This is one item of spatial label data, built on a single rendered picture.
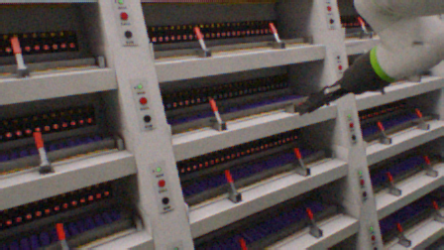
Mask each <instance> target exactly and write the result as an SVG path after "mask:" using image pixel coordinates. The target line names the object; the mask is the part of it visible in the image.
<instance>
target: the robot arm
mask: <svg viewBox="0 0 444 250"><path fill-rule="evenodd" d="M354 3H355V7H356V10H357V12H358V13H359V14H360V15H361V16H362V17H363V18H364V19H365V21H366V22H367V23H368V24H369V25H370V26H371V28H373V30H374V31H375V32H376V34H377V35H378V36H379V38H380V39H381V41H382V42H381V43H380V44H379V45H377V46H375V47H373V48H372V49H371V50H368V51H366V50H363V54H362V55H361V56H359V57H358V58H356V59H355V60H354V63H353V65H351V66H349V67H348V68H346V69H345V71H343V79H339V80H338V81H336V82H335V83H334V84H332V85H330V86H329V85H326V86H325V87H323V88H322V89H321V90H319V92H316V93H315V94H313V95H311V96H308V98H307V99H306V100H305V102H303V103H301V104H300V105H298V106H296V108H297V111H298V114H299V115H300V116H302V115H303V114H305V113H307V112H308V114H310V113H311V112H313V111H316V110H317V109H319V108H321V107H322V106H325V103H326V105H327V106H329V105H330V104H329V102H331V101H332V102H334V101H335V100H337V99H339V98H342V97H343V96H345V95H348V94H349V93H351V92H352V93H353V94H355V95H362V94H363V93H364V92H367V91H370V92H375V91H377V90H379V91H380V92H381V94H382V95H386V92H385V87H389V85H390V84H392V83H393V82H395V81H397V80H399V79H400V78H403V77H405V76H408V75H411V74H413V73H417V72H420V71H423V70H429V69H431V68H433V67H435V66H436V65H438V64H440V63H441V62H442V61H443V60H444V24H443V23H442V22H441V21H440V20H439V19H438V18H437V17H436V15H441V14H444V0H354Z"/></svg>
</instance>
